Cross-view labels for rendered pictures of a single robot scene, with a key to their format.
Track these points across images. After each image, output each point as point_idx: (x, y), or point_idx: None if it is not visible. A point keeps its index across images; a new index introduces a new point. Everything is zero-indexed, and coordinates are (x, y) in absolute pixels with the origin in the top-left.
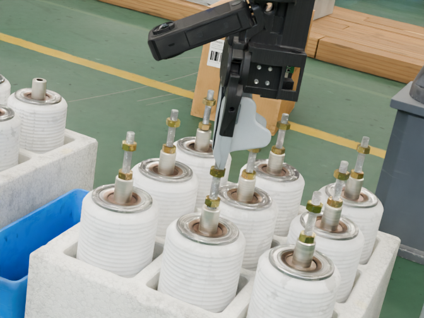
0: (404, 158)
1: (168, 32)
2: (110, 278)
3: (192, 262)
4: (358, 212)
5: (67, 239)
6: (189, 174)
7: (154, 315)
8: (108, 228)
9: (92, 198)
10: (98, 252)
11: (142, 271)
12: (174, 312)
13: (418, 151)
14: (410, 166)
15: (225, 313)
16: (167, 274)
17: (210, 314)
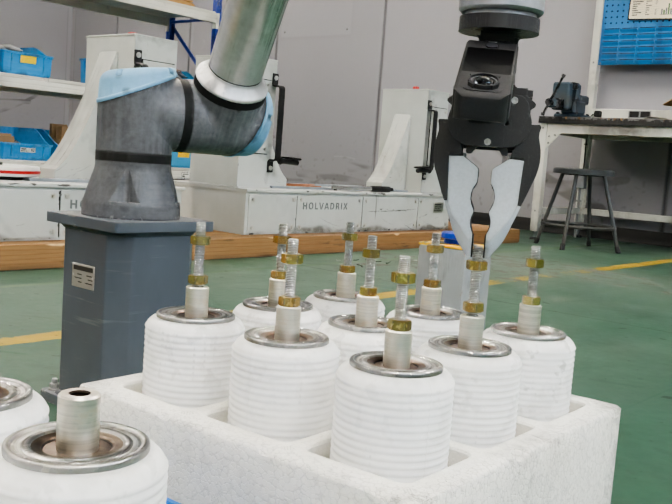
0: (138, 292)
1: (506, 83)
2: (476, 464)
3: (517, 380)
4: (382, 304)
5: (363, 475)
6: (303, 329)
7: (528, 467)
8: (449, 399)
9: (405, 375)
10: (441, 444)
11: (449, 445)
12: (542, 445)
13: (150, 277)
14: (146, 300)
15: (534, 423)
16: (488, 419)
17: (539, 429)
